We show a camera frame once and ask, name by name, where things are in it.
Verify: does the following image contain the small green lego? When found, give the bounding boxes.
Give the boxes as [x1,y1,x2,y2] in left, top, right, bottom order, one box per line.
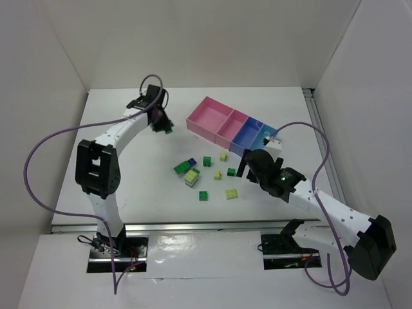
[227,168,236,176]

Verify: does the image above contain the small yellow lego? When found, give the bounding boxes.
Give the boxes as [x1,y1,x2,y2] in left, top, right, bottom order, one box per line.
[214,170,221,180]
[220,152,227,162]

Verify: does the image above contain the yellow lego front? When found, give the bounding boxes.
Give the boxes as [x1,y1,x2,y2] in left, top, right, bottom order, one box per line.
[225,189,238,200]

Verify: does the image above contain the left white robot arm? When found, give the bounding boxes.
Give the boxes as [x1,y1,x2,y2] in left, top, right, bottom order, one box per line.
[75,84,173,250]

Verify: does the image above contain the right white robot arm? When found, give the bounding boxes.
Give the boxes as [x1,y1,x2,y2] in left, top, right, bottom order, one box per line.
[237,149,397,280]

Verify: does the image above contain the yellow green stacked legos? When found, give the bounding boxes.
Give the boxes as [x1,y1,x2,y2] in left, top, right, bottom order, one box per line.
[184,169,200,187]

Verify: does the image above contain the light blue container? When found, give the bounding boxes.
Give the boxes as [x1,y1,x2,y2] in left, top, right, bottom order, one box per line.
[250,124,276,150]

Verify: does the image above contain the green square lego brick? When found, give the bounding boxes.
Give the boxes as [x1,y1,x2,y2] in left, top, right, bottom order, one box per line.
[203,156,212,167]

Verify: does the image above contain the small pink container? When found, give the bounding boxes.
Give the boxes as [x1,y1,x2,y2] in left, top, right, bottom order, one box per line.
[215,109,248,149]

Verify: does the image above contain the large pink container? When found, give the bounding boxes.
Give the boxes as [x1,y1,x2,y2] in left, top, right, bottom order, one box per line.
[186,97,234,143]

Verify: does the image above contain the purple lego brick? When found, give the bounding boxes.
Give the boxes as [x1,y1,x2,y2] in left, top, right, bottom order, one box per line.
[187,158,197,167]

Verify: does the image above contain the long green lego brick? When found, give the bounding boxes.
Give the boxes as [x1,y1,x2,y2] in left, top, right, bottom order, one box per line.
[173,160,191,175]

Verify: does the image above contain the green lego front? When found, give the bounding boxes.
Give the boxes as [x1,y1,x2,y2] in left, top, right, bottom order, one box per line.
[198,191,209,201]

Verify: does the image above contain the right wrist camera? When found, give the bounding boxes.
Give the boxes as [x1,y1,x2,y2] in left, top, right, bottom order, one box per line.
[263,136,283,160]

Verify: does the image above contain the aluminium rail front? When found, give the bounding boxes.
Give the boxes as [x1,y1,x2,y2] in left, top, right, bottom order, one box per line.
[51,218,326,235]

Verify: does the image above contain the aluminium rail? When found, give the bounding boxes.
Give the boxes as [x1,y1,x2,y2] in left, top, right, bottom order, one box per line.
[302,88,346,204]
[51,218,326,235]

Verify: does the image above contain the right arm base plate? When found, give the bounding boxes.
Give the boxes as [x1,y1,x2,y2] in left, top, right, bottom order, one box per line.
[257,234,322,270]

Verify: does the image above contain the aluminium rail right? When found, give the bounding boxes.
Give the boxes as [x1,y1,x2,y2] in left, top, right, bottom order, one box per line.
[302,88,346,204]

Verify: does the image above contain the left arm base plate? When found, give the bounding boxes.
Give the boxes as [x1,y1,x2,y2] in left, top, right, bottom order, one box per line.
[86,235,149,274]

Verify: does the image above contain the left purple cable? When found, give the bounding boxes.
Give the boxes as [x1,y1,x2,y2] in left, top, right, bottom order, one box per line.
[23,74,165,295]

